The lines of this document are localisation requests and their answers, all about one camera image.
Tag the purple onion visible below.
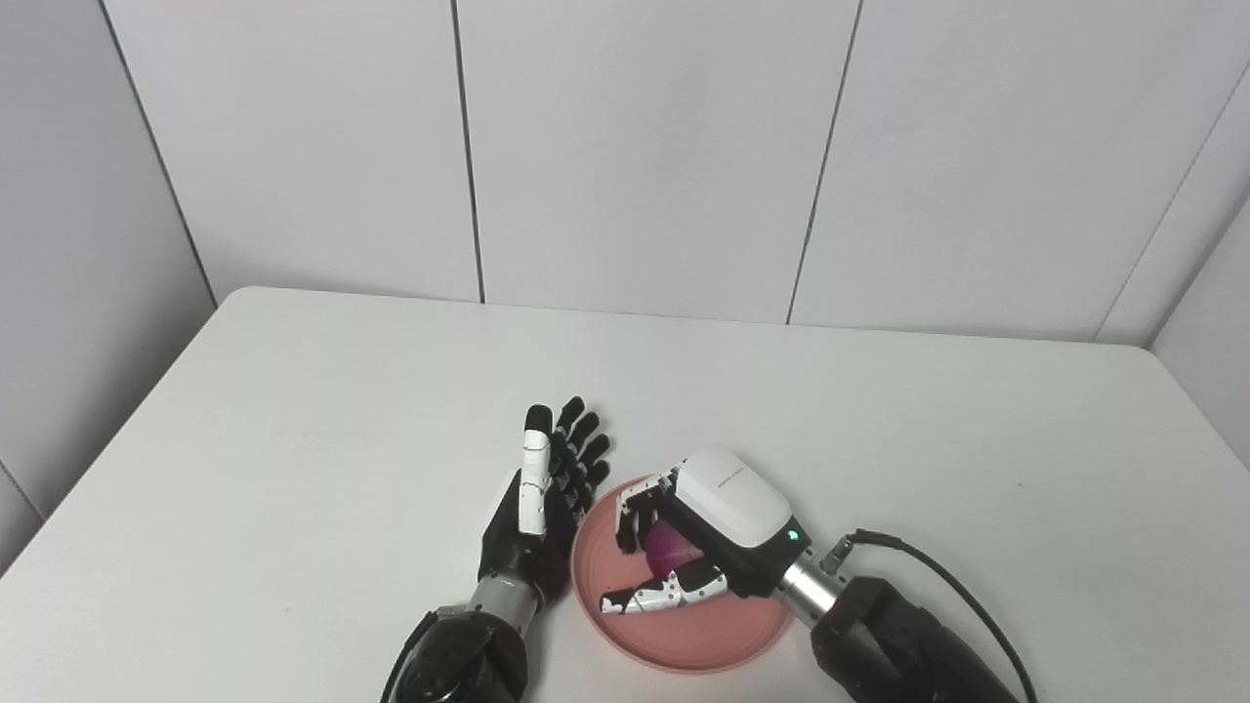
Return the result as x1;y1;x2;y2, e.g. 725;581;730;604
640;520;707;580

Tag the pink round plate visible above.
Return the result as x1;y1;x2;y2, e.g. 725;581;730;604
570;476;795;675

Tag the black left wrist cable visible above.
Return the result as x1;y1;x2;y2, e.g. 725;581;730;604
380;609;442;703

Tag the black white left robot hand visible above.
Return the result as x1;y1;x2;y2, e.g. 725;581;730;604
478;395;613;607

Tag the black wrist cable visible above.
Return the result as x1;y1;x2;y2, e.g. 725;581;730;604
380;609;442;703
820;528;1039;703

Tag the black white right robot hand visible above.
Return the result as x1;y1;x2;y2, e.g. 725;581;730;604
600;445;813;618

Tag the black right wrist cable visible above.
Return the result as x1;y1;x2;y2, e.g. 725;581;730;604
820;528;1039;703

